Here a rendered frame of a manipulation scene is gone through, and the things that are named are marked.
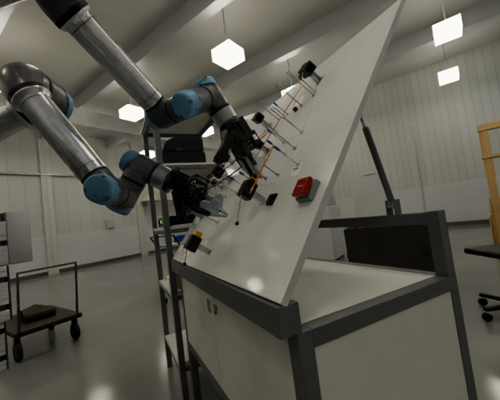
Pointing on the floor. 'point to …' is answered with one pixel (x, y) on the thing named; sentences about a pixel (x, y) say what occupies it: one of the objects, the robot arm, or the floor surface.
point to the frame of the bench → (370, 309)
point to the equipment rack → (195, 127)
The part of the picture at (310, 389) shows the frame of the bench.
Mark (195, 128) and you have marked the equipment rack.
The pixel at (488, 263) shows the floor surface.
